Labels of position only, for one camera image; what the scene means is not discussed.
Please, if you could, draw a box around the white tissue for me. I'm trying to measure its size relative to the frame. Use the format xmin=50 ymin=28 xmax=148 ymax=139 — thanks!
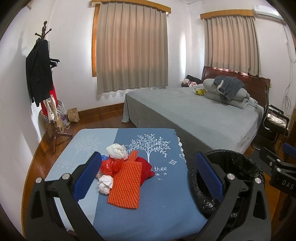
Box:
xmin=98 ymin=175 xmax=113 ymax=195

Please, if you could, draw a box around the red plastic bag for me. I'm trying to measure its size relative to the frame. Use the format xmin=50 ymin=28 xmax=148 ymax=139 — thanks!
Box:
xmin=100 ymin=157 xmax=124 ymax=177

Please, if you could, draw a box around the orange foam net sleeve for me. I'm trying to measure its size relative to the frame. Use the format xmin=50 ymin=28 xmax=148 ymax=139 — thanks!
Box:
xmin=107 ymin=150 xmax=142 ymax=209

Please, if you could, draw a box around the red cloth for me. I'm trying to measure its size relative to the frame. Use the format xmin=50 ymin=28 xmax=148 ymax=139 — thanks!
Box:
xmin=135 ymin=157 xmax=155 ymax=185

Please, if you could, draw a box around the black chair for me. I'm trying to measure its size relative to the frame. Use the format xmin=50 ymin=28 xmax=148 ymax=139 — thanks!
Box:
xmin=251 ymin=86 xmax=290 ymax=153

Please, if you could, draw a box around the wooden coat rack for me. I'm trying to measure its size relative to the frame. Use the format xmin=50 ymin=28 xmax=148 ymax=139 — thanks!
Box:
xmin=35 ymin=21 xmax=73 ymax=154

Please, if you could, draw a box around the folded grey duvet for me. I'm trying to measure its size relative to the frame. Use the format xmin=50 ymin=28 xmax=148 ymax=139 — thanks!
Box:
xmin=203 ymin=75 xmax=258 ymax=109

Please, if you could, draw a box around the wooden headboard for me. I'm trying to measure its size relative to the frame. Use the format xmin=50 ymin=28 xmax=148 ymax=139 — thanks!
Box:
xmin=201 ymin=66 xmax=270 ymax=108

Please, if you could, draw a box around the grey bed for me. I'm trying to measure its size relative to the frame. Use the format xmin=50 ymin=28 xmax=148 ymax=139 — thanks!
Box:
xmin=122 ymin=87 xmax=263 ymax=155

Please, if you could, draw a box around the brown paper bag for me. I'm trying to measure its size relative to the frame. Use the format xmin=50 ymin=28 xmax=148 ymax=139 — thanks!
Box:
xmin=67 ymin=108 xmax=80 ymax=123

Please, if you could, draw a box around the dark grey blanket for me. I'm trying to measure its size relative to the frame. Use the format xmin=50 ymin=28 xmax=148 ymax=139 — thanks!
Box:
xmin=213 ymin=75 xmax=245 ymax=101

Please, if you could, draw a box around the beige tote bag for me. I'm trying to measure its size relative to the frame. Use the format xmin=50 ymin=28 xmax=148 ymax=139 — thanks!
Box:
xmin=43 ymin=94 xmax=58 ymax=122

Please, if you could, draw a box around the striped bag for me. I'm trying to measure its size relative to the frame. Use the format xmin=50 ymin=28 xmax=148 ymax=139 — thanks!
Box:
xmin=57 ymin=100 xmax=66 ymax=116

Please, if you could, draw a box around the yellow plush toy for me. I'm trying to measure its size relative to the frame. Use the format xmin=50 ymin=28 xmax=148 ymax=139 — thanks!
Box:
xmin=195 ymin=88 xmax=207 ymax=96

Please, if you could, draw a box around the red hanging garment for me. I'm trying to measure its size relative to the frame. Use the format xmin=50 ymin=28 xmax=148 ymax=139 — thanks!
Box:
xmin=41 ymin=87 xmax=58 ymax=122

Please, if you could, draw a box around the pink plush toy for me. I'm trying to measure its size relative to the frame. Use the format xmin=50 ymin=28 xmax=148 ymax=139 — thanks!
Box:
xmin=181 ymin=78 xmax=198 ymax=87

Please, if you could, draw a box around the black jacket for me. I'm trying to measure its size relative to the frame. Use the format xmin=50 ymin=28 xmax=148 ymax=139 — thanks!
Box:
xmin=26 ymin=38 xmax=53 ymax=107

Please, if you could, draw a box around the right beige curtain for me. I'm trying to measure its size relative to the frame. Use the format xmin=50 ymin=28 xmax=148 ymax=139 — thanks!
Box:
xmin=204 ymin=15 xmax=261 ymax=77

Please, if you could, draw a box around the beige curtain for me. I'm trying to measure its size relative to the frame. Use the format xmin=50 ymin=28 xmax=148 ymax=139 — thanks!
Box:
xmin=96 ymin=1 xmax=168 ymax=94
xmin=204 ymin=15 xmax=261 ymax=77

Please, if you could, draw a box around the white air conditioner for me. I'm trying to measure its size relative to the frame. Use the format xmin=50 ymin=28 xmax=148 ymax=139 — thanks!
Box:
xmin=253 ymin=4 xmax=284 ymax=21

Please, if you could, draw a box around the left beige curtain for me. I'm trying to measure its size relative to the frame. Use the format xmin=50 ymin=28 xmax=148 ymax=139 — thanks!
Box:
xmin=96 ymin=1 xmax=168 ymax=94

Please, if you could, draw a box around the white hanging cable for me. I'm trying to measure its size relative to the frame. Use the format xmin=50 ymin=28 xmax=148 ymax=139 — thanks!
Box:
xmin=281 ymin=22 xmax=296 ymax=117

